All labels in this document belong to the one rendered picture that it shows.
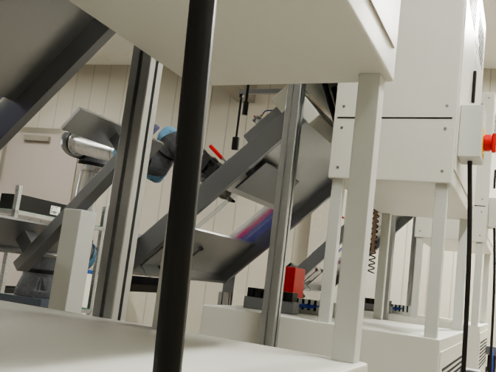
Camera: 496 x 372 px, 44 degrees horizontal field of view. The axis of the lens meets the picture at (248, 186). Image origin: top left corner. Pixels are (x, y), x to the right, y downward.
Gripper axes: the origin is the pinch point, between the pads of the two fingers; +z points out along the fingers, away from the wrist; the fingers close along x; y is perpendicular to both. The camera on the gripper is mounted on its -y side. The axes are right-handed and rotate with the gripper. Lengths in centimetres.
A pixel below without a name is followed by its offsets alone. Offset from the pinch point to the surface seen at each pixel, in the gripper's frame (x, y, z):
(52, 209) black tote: 152, -117, -174
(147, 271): -9.1, -33.0, -1.4
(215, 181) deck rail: -21.0, 5.5, 3.4
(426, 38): -21, 72, 26
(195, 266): 22.9, -30.1, -4.1
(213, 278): 38, -33, -2
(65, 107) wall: 376, -122, -429
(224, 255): 34.1, -22.5, -2.6
